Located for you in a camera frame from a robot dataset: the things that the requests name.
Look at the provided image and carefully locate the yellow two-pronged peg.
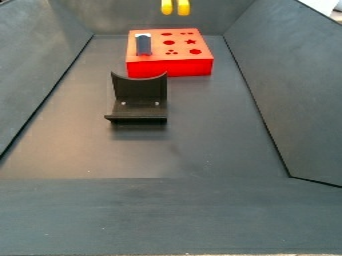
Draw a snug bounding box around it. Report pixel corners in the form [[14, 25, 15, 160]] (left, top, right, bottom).
[[161, 0, 191, 16]]

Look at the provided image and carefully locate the black curved fixture stand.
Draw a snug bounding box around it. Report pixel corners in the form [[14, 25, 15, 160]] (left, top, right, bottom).
[[105, 73, 169, 122]]

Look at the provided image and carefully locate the red shape-sorter block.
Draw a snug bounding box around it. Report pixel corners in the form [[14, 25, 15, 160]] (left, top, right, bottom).
[[126, 28, 214, 78]]

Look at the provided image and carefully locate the blue rectangular peg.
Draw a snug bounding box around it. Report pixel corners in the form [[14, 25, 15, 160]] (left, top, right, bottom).
[[135, 33, 153, 56]]

